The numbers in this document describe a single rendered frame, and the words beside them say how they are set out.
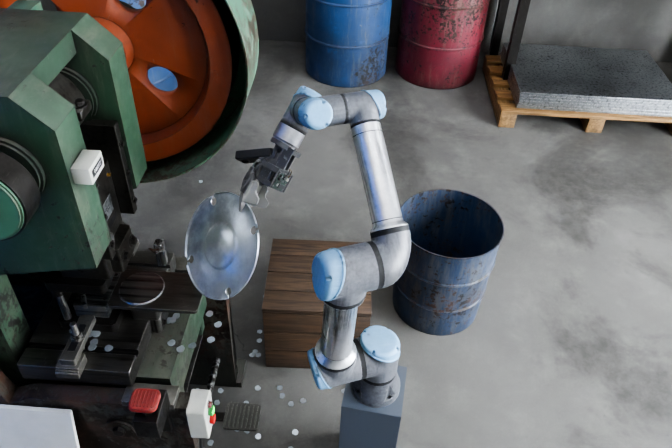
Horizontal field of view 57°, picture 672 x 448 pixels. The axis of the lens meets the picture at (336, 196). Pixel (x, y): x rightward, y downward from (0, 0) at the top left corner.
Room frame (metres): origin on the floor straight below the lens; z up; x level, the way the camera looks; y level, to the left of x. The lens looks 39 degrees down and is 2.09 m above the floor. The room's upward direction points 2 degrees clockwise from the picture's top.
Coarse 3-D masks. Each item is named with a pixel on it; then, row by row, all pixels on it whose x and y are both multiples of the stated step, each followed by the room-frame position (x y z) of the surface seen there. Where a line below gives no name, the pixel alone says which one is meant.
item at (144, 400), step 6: (138, 390) 0.85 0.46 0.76; (144, 390) 0.86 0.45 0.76; (150, 390) 0.86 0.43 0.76; (156, 390) 0.86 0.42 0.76; (132, 396) 0.84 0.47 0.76; (138, 396) 0.84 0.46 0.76; (144, 396) 0.84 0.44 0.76; (150, 396) 0.84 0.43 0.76; (156, 396) 0.84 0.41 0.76; (132, 402) 0.82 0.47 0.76; (138, 402) 0.82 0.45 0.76; (144, 402) 0.82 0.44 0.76; (150, 402) 0.82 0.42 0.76; (156, 402) 0.82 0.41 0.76; (132, 408) 0.81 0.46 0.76; (138, 408) 0.81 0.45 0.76; (144, 408) 0.81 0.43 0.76; (150, 408) 0.81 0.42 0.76; (156, 408) 0.81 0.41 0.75
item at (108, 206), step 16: (112, 192) 1.22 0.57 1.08; (112, 208) 1.20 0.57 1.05; (112, 224) 1.18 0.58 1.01; (112, 240) 1.12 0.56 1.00; (128, 240) 1.18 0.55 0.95; (128, 256) 1.13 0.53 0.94; (64, 272) 1.10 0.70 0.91; (80, 272) 1.09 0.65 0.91; (96, 272) 1.09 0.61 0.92; (112, 272) 1.11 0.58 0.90
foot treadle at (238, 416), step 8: (232, 408) 1.18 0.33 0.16; (240, 408) 1.18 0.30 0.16; (248, 408) 1.19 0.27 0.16; (256, 408) 1.19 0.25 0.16; (216, 416) 1.16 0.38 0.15; (224, 416) 1.15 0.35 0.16; (232, 416) 1.15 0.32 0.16; (240, 416) 1.16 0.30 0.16; (248, 416) 1.16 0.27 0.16; (256, 416) 1.16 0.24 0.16; (224, 424) 1.12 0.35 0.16; (232, 424) 1.12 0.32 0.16; (240, 424) 1.13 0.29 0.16; (248, 424) 1.13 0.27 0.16; (256, 424) 1.13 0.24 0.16
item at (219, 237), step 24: (192, 216) 1.30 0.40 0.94; (216, 216) 1.26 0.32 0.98; (240, 216) 1.22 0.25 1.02; (192, 240) 1.25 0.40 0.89; (216, 240) 1.20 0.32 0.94; (240, 240) 1.17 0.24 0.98; (192, 264) 1.20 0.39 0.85; (216, 264) 1.16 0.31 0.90; (240, 264) 1.12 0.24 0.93; (216, 288) 1.11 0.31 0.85; (240, 288) 1.08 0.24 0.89
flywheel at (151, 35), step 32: (0, 0) 1.54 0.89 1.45; (64, 0) 1.54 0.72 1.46; (96, 0) 1.53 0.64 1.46; (160, 0) 1.53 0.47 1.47; (192, 0) 1.49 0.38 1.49; (128, 32) 1.53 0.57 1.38; (160, 32) 1.53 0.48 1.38; (192, 32) 1.53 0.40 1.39; (224, 32) 1.49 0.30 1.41; (128, 64) 1.51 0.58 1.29; (160, 64) 1.53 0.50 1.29; (192, 64) 1.53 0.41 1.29; (224, 64) 1.49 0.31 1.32; (160, 96) 1.53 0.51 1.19; (192, 96) 1.53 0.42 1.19; (224, 96) 1.49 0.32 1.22; (160, 128) 1.53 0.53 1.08; (192, 128) 1.49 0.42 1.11
